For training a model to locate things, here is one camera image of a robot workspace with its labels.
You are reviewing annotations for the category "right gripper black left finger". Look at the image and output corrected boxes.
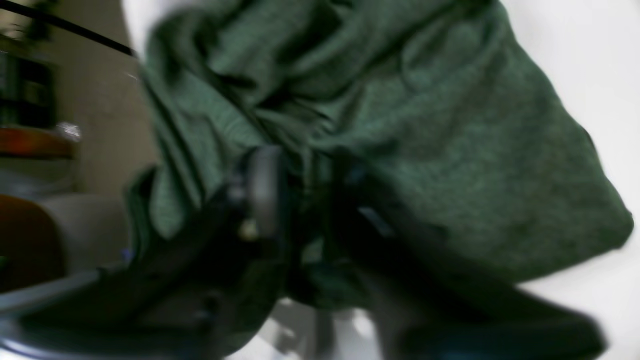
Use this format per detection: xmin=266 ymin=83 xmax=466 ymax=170
xmin=1 ymin=145 xmax=290 ymax=360

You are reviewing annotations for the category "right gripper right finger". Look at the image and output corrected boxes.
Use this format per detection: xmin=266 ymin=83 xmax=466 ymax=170
xmin=329 ymin=155 xmax=607 ymax=360

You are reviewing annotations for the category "green long-sleeve T-shirt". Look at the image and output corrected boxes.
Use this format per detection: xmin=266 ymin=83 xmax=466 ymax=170
xmin=125 ymin=0 xmax=635 ymax=358

